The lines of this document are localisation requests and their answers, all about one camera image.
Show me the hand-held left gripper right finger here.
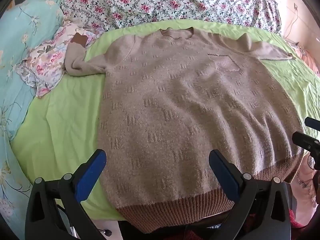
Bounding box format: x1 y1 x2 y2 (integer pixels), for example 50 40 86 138
209 149 292 240

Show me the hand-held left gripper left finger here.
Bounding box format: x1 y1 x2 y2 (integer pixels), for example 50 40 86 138
25 149 107 240

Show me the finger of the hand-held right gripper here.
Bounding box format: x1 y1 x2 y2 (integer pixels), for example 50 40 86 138
292 131 320 156
304 117 320 132

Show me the beige knitted sweater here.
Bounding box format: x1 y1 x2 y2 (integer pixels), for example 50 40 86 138
64 27 304 234

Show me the green bed sheet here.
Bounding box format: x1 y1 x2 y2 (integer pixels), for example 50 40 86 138
10 19 320 222

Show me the dark red cloth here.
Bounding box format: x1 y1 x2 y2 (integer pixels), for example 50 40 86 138
119 209 308 240

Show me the peach cloth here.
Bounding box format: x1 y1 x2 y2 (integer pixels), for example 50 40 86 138
287 40 320 78

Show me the pastel floral ruffled pillow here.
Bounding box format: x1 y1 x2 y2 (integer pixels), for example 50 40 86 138
16 21 105 98

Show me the teal floral blanket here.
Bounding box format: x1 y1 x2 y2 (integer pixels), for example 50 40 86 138
0 0 73 230

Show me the white pink-flowered quilt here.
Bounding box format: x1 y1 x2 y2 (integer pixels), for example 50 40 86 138
60 0 283 35

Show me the thin wall cable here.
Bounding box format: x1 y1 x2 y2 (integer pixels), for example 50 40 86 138
284 9 300 43

